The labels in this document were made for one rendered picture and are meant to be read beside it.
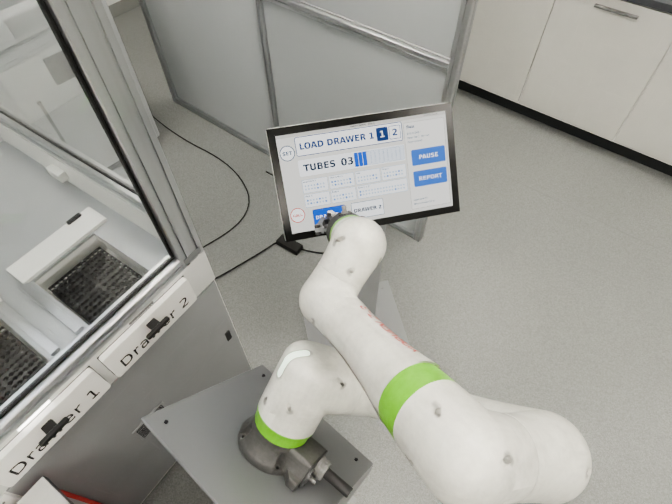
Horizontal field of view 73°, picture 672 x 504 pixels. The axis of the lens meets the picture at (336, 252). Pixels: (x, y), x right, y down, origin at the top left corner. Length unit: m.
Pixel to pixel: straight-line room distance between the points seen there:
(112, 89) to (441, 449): 0.80
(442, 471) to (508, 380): 1.67
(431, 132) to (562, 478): 0.93
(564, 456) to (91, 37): 0.94
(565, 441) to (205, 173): 2.57
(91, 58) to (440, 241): 1.99
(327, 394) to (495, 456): 0.40
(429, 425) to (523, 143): 2.78
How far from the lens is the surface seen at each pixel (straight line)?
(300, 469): 0.99
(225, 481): 0.96
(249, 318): 2.28
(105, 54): 0.94
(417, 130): 1.34
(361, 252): 0.86
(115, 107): 0.98
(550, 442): 0.69
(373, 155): 1.30
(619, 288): 2.72
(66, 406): 1.31
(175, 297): 1.33
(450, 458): 0.58
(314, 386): 0.88
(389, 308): 2.24
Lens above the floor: 1.98
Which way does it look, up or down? 54 degrees down
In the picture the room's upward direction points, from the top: 1 degrees counter-clockwise
